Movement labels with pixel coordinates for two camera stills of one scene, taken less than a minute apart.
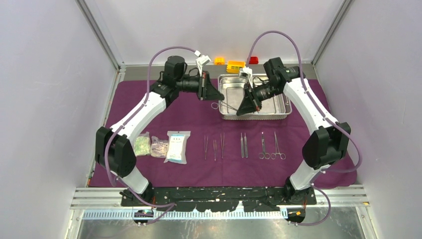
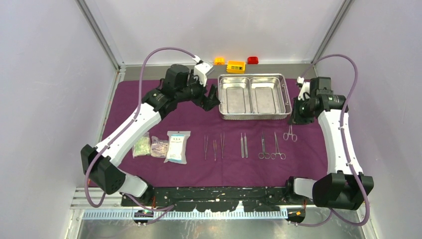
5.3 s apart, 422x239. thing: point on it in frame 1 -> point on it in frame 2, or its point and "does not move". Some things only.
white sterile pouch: [176, 150] does not move
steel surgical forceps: [215, 105] -> [286, 135]
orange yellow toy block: [233, 66] does not move
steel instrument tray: [277, 107] does not move
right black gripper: [248, 104] -> [296, 119]
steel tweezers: [222, 144] does not move
